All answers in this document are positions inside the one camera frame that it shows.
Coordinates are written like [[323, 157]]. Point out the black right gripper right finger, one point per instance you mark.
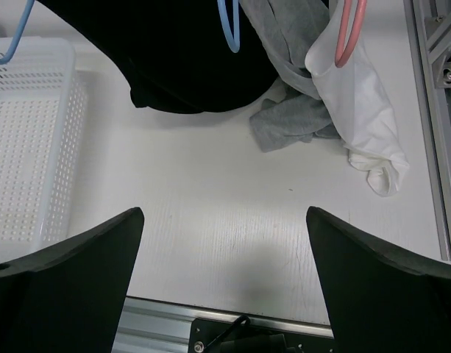
[[379, 296]]

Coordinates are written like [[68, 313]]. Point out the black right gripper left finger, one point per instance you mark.
[[69, 296]]

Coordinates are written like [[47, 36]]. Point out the white tank top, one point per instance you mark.
[[358, 106]]

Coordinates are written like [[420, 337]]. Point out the black tank top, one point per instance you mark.
[[174, 54]]

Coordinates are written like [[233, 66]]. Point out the grey tank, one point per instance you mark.
[[287, 30]]

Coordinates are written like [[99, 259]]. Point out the blue wire hanger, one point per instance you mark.
[[231, 33]]

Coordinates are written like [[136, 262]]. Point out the white plastic perforated basket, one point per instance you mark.
[[42, 116]]

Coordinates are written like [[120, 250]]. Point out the aluminium frame front rail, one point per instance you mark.
[[152, 326]]

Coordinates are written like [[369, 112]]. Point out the aluminium frame rail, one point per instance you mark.
[[429, 33], [152, 326]]

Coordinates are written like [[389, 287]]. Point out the aluminium frame right rail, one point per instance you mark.
[[429, 33]]

